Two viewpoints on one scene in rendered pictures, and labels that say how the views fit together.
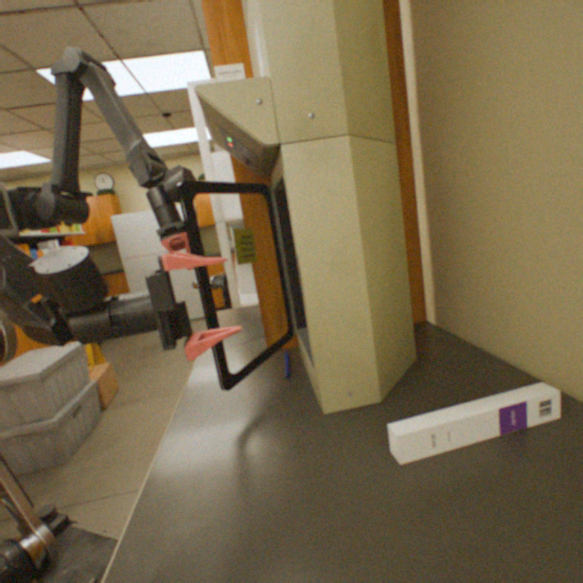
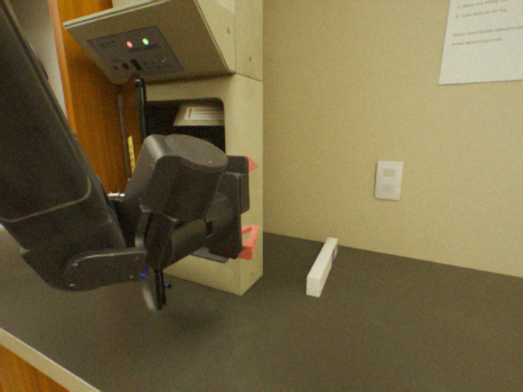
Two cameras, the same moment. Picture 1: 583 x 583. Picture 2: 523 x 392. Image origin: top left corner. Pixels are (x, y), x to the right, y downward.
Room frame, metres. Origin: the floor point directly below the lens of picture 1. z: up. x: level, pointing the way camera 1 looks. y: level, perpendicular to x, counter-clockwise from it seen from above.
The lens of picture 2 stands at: (0.22, 0.44, 1.31)
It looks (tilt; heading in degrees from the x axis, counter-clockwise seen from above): 14 degrees down; 302
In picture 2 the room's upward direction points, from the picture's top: straight up
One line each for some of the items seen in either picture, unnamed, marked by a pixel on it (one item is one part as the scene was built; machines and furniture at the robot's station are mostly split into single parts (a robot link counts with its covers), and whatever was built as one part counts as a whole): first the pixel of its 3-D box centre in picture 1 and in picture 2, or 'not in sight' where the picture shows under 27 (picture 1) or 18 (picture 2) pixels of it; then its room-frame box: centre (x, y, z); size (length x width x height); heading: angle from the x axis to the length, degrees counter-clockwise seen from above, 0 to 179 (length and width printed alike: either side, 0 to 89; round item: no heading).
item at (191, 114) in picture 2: not in sight; (209, 114); (0.71, -0.10, 1.34); 0.18 x 0.18 x 0.05
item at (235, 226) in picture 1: (248, 275); (138, 188); (0.74, 0.09, 1.19); 0.30 x 0.01 x 0.40; 152
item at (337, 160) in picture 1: (339, 197); (209, 122); (0.73, -0.13, 1.33); 0.32 x 0.25 x 0.77; 5
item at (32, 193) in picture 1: (44, 205); not in sight; (1.04, 0.68, 1.45); 0.09 x 0.08 x 0.12; 157
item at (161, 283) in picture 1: (194, 275); (237, 179); (0.45, 0.13, 1.24); 0.09 x 0.07 x 0.07; 95
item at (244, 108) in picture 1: (240, 141); (147, 47); (0.72, 0.05, 1.46); 0.32 x 0.12 x 0.10; 5
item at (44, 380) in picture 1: (42, 381); not in sight; (2.23, 1.81, 0.49); 0.60 x 0.42 x 0.33; 5
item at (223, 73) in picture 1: (232, 89); not in sight; (0.67, 0.05, 1.54); 0.05 x 0.05 x 0.06; 6
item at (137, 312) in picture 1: (147, 310); (207, 217); (0.45, 0.20, 1.20); 0.07 x 0.07 x 0.10; 5
